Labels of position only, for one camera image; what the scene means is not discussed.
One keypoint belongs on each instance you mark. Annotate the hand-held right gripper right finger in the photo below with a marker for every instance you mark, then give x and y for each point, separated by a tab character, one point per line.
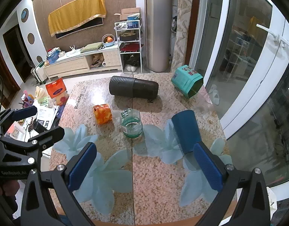
208	169

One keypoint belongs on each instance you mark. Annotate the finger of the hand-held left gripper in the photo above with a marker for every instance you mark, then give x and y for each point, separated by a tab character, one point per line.
21	113
49	136

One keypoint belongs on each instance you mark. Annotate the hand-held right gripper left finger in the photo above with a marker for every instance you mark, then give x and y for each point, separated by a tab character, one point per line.
82	167

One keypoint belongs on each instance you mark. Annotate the dark blue cup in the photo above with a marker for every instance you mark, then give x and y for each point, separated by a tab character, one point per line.
186	131

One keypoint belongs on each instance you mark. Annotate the person's left hand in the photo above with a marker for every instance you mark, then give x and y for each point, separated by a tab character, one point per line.
7	187

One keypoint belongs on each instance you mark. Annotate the white papers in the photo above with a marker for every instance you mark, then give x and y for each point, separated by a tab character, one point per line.
47	116

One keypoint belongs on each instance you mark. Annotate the green and white box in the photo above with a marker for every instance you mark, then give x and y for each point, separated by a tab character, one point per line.
46	103

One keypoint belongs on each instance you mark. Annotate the orange bag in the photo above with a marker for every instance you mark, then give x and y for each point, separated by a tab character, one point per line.
56	91

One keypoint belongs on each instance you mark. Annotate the white suitcase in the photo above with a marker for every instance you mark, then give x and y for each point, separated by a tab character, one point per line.
39	73

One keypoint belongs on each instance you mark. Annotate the orange small package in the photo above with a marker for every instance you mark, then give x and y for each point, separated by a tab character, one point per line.
102	114

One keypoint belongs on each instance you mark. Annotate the blue basket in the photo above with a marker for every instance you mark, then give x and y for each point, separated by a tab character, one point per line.
52	57

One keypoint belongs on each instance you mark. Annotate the white television cabinet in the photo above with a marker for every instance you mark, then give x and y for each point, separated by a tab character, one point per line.
71	63

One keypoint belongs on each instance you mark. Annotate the white slippers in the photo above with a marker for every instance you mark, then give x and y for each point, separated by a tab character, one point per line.
214	94

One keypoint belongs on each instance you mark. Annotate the teal square container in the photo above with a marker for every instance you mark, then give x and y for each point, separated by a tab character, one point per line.
187	81

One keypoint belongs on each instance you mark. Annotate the black cylindrical flask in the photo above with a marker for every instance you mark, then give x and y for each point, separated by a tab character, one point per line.
132	87

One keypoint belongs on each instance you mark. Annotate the green cushion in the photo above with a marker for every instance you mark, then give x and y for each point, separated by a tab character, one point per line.
91	47

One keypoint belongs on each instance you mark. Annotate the white shoes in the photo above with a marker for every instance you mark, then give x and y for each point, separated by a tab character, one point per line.
130	67

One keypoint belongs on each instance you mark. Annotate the black television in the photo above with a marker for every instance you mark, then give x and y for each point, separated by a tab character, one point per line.
88	25

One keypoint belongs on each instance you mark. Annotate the fruit bowl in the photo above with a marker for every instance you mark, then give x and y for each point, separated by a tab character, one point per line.
109	40

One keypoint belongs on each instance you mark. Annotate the yellow cloth cover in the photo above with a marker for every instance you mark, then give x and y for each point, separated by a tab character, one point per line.
76	14

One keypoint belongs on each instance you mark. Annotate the red cloth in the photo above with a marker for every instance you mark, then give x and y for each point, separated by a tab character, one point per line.
129	48

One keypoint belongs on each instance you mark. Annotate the white shelf rack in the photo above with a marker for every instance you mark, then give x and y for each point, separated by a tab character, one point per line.
141	51

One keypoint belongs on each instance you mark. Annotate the blue box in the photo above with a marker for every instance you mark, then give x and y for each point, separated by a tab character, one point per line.
133	21

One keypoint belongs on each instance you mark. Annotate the patterned curtain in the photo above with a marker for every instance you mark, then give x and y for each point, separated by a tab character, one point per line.
184	28

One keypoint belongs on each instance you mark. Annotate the cardboard box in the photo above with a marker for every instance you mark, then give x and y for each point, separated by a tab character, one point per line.
130	11

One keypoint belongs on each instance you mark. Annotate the grey cylindrical air conditioner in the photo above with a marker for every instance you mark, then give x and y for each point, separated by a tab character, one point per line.
158	28

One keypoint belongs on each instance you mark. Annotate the round blue wall decoration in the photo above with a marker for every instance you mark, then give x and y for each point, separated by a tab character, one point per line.
24	14

